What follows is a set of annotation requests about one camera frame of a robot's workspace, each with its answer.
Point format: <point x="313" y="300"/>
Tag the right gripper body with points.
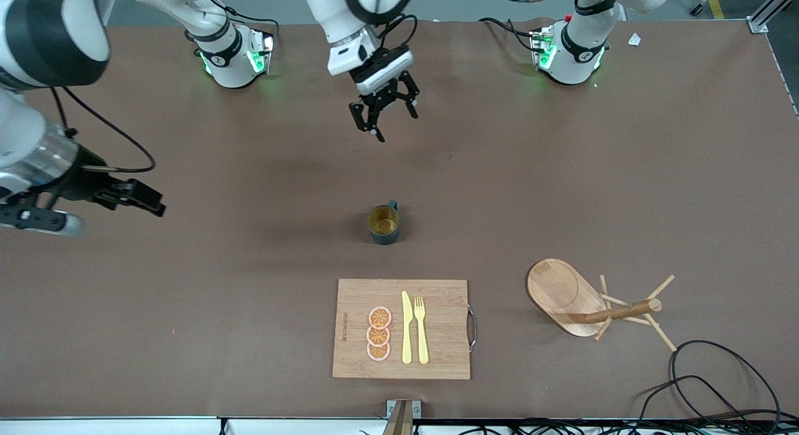
<point x="85" y="178"/>

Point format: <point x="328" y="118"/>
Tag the dark green ribbed cup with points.
<point x="384" y="235"/>

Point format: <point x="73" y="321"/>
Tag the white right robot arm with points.
<point x="228" y="63"/>

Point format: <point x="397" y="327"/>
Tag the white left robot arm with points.
<point x="571" y="63"/>

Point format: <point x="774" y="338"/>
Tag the brown table cover mat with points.
<point x="249" y="266"/>

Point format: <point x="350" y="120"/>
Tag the orange slice toy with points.
<point x="377" y="337"/>
<point x="379" y="317"/>

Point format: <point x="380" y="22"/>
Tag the yellow plastic knife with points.
<point x="407" y="329"/>

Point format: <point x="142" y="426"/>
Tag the bamboo cutting board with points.
<point x="443" y="322"/>

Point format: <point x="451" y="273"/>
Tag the yellow plastic fork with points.
<point x="422" y="341"/>

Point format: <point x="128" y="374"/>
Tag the white paper scrap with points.
<point x="635" y="39"/>

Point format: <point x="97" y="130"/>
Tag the wooden mug tree stand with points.
<point x="552" y="291"/>

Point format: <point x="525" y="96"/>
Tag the white table edge rail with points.
<point x="125" y="426"/>

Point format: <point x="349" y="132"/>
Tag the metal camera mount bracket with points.
<point x="402" y="416"/>

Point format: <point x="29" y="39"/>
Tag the aluminium frame profile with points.
<point x="758" y="24"/>

